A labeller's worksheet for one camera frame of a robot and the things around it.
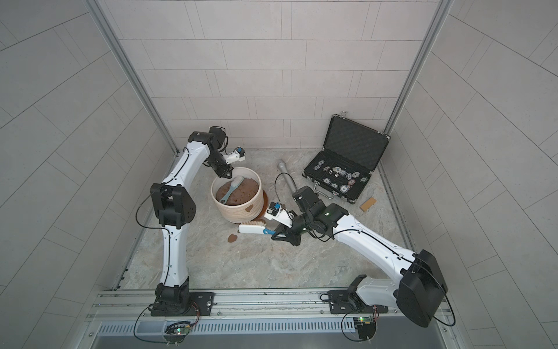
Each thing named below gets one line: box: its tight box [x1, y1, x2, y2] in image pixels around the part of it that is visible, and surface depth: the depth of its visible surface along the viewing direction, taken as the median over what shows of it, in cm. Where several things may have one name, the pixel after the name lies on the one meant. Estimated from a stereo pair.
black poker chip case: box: [302, 110, 391, 204], surface depth 105 cm
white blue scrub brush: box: [238, 221, 277, 236], surface depth 71 cm
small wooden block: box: [359, 197, 377, 212], surface depth 98 cm
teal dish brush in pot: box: [219, 175, 245, 205], surface depth 91 cm
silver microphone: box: [276, 159, 298, 195], surface depth 110 cm
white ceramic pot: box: [210, 167, 265, 224], surface depth 89 cm
